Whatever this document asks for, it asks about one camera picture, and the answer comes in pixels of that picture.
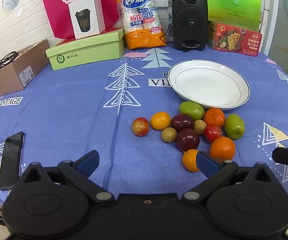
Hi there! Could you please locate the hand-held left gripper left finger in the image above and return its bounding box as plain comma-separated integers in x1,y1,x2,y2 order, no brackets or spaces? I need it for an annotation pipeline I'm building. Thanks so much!
19,150,115,205

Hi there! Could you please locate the blue printed tablecloth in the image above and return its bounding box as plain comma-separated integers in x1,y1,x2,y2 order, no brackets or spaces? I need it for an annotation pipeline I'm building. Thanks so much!
0,46,288,203

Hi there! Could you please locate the red cracker box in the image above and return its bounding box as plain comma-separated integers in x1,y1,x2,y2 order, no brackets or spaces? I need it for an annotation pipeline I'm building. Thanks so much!
207,21,263,57

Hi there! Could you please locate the white cup box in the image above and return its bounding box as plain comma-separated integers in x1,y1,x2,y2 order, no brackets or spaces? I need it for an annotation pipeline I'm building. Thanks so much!
68,0,106,40

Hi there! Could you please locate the white plate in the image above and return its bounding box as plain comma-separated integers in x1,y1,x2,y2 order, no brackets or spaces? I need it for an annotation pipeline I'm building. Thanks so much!
168,59,251,110

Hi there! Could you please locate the green shoe box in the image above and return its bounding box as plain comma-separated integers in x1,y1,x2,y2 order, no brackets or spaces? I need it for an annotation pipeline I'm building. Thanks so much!
45,27,125,71

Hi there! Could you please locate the brown cardboard box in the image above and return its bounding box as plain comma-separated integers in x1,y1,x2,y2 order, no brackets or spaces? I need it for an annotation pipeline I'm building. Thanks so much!
0,39,50,92

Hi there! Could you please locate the pink paper bag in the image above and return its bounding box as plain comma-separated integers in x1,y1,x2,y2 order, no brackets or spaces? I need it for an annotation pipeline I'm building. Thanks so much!
38,0,118,39

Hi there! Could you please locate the black speaker cable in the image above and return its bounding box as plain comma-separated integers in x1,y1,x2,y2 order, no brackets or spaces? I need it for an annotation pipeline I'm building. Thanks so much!
159,22,175,47

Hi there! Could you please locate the dark purple plum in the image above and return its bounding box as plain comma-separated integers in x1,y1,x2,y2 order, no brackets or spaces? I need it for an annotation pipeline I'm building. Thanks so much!
171,114,195,133
176,128,200,152

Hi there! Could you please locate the small red apple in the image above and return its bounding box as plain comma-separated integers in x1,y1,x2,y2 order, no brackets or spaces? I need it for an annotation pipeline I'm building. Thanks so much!
204,125,223,143

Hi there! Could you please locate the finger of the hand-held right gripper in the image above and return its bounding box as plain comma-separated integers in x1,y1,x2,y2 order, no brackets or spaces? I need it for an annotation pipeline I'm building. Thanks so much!
272,147,288,176

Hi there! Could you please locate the small yellow orange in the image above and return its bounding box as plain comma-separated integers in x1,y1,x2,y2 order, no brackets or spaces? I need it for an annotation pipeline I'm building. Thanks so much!
182,149,200,172

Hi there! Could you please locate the green gift box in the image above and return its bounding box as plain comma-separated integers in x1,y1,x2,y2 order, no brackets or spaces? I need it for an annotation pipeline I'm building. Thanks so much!
204,0,262,27

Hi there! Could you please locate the orange tangerine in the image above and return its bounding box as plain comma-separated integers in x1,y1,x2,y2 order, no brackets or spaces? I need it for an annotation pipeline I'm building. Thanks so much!
203,107,226,128
210,136,236,162

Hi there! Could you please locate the brown kiwi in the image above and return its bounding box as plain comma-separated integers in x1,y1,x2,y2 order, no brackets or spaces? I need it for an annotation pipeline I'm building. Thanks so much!
161,127,178,143
193,119,207,135

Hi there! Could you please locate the orange paper cup pack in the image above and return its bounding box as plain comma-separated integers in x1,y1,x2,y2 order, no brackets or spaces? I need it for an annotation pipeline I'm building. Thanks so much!
115,0,167,50

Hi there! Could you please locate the red yellow apple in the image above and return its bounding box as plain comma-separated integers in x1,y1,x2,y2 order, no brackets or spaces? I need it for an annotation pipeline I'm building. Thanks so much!
132,117,150,137

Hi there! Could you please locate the black smartphone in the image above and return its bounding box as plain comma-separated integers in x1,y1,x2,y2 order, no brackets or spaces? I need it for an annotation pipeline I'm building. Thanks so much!
0,131,25,191

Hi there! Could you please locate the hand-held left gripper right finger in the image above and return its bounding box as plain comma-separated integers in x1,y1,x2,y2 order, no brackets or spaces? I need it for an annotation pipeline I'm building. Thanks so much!
181,151,278,204

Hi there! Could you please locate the black speaker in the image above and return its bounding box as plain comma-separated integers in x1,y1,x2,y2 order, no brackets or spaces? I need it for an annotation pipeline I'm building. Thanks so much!
171,0,209,51

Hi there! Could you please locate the green mango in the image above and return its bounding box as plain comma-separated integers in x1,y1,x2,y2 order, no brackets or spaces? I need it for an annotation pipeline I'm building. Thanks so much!
179,101,206,121
224,114,246,140

